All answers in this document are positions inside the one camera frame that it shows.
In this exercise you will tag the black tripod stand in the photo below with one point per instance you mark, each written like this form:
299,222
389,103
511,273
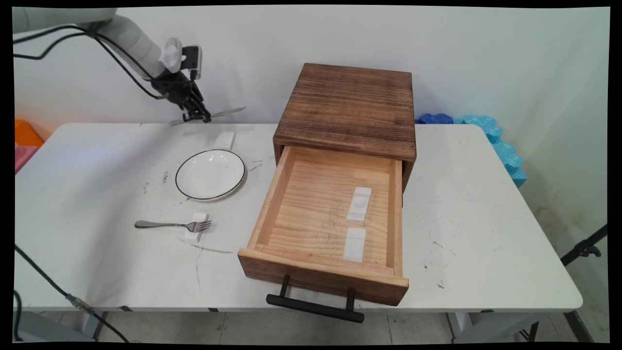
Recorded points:
583,249

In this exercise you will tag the small white foam block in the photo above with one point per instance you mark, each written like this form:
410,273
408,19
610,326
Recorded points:
193,235
225,141

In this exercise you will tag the white ribbed camera mount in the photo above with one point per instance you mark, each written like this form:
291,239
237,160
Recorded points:
171,54

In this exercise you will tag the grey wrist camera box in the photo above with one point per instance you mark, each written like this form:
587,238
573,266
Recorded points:
192,61

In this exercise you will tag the white plate with black rim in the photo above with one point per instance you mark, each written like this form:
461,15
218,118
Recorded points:
210,174

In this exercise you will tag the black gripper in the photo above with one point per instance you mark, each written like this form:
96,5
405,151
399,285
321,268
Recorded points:
176,87

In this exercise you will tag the orange box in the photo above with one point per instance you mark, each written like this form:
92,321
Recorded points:
26,133

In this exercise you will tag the dark brown wooden cabinet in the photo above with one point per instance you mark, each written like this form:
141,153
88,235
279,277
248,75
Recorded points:
350,107

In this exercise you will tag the dark blue foam piece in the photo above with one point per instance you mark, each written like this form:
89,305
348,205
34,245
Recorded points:
434,119

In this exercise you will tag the silver fork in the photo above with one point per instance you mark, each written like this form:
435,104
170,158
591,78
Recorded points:
160,224

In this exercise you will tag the light blue foam piece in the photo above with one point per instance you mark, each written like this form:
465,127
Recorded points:
505,153

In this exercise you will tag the pink box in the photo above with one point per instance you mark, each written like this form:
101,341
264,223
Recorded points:
23,158

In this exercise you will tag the silver table knife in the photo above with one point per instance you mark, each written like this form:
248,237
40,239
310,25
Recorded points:
226,113

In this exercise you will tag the light wooden drawer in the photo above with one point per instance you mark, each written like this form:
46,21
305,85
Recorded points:
311,209

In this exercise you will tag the white notched cutlery rest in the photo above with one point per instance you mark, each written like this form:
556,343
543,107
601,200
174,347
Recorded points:
359,206

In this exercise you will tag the white flat cutlery rest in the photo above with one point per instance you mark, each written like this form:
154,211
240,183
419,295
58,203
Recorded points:
354,244

